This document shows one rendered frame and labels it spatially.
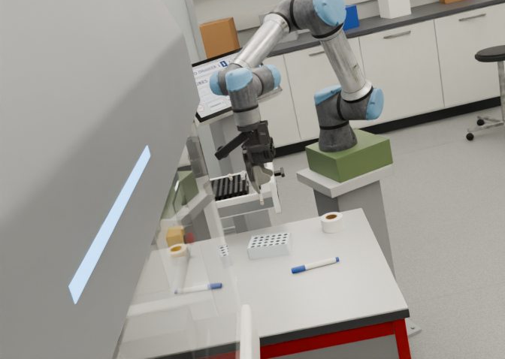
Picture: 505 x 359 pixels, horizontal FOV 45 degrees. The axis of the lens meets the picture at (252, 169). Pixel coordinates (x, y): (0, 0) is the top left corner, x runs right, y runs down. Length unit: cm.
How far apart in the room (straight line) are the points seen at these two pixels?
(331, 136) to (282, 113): 275
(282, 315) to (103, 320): 116
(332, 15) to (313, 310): 94
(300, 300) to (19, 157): 129
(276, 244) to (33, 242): 153
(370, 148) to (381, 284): 83
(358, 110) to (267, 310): 92
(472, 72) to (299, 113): 146
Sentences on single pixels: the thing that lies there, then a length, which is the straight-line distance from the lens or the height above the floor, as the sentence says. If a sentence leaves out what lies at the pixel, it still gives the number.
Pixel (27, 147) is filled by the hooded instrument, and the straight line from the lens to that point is 39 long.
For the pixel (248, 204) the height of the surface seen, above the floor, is 86.
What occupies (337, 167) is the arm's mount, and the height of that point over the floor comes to 83.
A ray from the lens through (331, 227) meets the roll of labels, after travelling 191.
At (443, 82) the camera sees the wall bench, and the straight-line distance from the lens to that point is 533.
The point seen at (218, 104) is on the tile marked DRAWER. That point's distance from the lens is 292.
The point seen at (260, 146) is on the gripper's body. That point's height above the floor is 111.
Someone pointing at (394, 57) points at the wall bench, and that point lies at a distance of 516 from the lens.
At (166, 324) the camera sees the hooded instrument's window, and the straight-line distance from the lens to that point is 66.
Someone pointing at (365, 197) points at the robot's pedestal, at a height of 66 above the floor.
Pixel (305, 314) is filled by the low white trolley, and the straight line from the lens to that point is 155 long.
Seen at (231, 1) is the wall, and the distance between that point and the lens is 563.
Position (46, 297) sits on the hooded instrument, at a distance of 36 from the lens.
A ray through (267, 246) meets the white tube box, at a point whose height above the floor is 80.
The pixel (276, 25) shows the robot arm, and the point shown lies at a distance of 204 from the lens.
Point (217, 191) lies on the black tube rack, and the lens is 207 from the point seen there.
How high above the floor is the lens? 159
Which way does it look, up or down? 18 degrees down
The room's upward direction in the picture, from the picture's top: 13 degrees counter-clockwise
